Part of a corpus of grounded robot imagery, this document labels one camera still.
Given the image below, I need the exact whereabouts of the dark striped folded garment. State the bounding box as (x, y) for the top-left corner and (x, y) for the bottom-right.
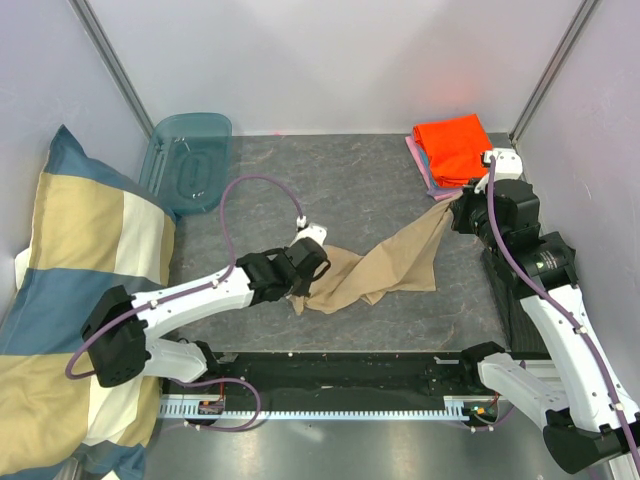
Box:
(480, 250), (549, 357)

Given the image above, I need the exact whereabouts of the white slotted cable duct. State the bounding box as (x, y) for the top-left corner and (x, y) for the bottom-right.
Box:
(157, 395), (499, 422)

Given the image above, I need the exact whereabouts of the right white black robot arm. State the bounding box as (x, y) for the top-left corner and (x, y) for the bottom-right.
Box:
(451, 180), (639, 474)

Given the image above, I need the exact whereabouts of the left aluminium frame post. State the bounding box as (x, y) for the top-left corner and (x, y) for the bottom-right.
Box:
(69, 0), (155, 138)

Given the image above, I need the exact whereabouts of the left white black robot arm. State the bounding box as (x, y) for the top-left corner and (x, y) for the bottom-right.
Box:
(81, 229), (330, 393)

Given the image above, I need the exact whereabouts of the blue beige striped pillow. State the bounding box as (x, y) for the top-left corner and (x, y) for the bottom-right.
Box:
(1, 128), (176, 479)

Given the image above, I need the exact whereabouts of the blue plastic bin lid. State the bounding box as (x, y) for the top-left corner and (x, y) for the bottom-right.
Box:
(139, 112), (233, 216)

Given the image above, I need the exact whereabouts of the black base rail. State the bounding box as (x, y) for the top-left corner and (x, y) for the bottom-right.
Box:
(159, 349), (516, 414)

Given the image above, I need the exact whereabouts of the orange folded t shirt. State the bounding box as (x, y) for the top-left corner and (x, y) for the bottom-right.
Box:
(412, 114), (493, 187)

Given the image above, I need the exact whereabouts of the right aluminium frame post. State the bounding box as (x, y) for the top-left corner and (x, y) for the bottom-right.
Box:
(509, 0), (601, 147)

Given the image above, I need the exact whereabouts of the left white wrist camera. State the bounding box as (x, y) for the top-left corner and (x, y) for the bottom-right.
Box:
(293, 215), (328, 247)

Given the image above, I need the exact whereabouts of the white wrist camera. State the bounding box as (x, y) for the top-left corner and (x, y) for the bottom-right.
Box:
(293, 215), (328, 247)
(474, 148), (523, 193)

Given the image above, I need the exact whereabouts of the pink folded t shirt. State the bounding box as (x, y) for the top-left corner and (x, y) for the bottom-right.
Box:
(405, 135), (462, 202)

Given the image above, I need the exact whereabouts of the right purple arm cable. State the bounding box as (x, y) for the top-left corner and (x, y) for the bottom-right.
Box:
(487, 154), (640, 466)

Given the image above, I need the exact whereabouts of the beige t shirt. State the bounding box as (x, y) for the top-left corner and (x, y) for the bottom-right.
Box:
(289, 201), (453, 314)

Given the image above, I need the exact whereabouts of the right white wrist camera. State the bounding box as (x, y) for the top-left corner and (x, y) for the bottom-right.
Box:
(474, 148), (523, 193)

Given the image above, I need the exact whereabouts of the aluminium frame post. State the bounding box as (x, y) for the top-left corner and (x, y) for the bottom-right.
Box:
(69, 0), (155, 138)
(509, 0), (601, 147)

